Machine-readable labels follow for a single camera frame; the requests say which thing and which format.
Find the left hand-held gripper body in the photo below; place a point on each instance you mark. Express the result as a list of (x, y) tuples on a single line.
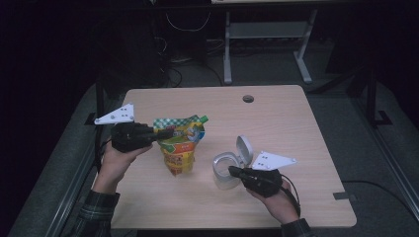
[(130, 138)]

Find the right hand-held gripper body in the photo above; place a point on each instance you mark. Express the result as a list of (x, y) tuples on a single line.
[(265, 184)]

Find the clear container with white lid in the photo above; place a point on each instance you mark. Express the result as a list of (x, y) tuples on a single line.
[(222, 174)]

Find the yellow spouted refill pouch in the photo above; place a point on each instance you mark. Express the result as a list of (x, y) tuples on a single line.
[(179, 154)]

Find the person's right hand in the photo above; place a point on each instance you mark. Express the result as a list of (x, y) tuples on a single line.
[(280, 205)]

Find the person's left hand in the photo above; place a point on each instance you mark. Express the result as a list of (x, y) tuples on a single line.
[(113, 168)]

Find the black metal stand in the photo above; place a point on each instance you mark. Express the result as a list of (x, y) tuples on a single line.
[(371, 98), (100, 102)]

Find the grey tape strip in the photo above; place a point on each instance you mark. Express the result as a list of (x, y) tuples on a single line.
[(342, 196)]

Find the white metal desk frame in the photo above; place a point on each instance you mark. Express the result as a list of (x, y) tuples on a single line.
[(267, 30)]

